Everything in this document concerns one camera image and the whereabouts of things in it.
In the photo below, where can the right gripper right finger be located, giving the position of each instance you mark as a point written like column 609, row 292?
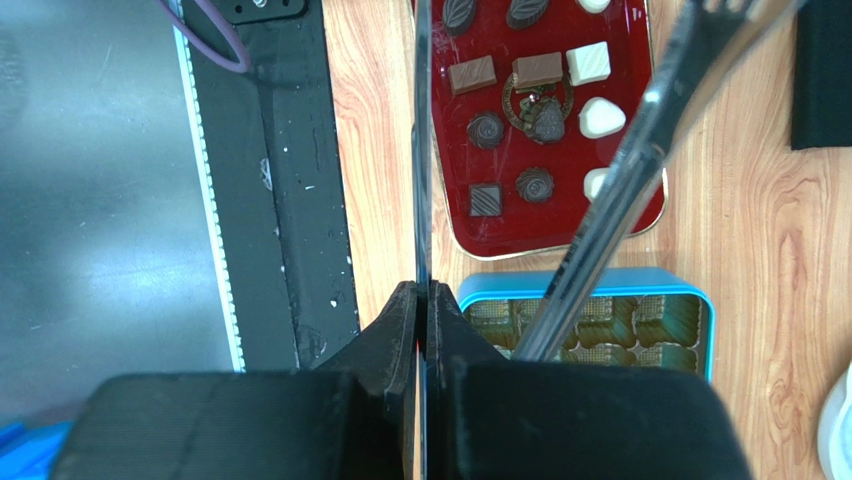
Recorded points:
column 450, row 340

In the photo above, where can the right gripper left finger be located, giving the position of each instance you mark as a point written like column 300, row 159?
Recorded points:
column 380, row 357

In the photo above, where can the white cone chocolate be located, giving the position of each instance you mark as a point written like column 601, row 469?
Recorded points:
column 600, row 117
column 593, row 182

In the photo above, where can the white square chocolate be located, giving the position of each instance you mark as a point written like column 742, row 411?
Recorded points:
column 589, row 63

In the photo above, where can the white round swirl chocolate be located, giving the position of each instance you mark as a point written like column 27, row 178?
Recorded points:
column 594, row 6

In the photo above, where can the metal tongs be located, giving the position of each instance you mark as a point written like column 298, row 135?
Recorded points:
column 584, row 421

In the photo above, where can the dark square chocolate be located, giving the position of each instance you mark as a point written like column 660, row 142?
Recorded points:
column 485, row 200

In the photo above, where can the dark swirl chocolate upper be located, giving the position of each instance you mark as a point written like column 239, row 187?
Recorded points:
column 535, row 185

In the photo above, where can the dark swirl chocolate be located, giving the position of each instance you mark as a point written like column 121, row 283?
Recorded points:
column 486, row 130
column 535, row 185

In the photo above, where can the dark swirl chocolate lower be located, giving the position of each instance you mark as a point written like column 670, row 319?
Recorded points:
column 486, row 130

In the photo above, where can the dark textured chocolate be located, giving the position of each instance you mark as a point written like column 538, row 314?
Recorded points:
column 544, row 122

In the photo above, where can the red chocolate tray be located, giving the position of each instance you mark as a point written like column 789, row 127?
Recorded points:
column 530, row 100

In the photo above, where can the milk chocolate bar lower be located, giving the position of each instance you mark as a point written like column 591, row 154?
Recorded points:
column 472, row 75

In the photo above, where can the milk chocolate bar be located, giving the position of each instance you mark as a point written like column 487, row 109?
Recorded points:
column 537, row 70
column 472, row 75

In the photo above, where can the milk chocolate bar upper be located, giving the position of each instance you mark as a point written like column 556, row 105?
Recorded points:
column 537, row 70

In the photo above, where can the dark leaf chocolate lower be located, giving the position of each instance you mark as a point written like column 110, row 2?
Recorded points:
column 458, row 16

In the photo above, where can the dark leaf chocolate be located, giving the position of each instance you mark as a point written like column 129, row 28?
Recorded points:
column 522, row 14
column 458, row 16

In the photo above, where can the blue tin box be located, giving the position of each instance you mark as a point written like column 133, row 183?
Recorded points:
column 639, row 316

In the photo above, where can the blue tin lid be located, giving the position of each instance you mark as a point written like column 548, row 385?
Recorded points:
column 30, row 453

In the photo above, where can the round blue-white plate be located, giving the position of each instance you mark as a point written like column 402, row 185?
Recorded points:
column 834, row 430

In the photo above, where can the black placemat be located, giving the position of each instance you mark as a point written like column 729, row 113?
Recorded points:
column 821, row 104

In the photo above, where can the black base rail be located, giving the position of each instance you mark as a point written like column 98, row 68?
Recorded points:
column 270, row 150

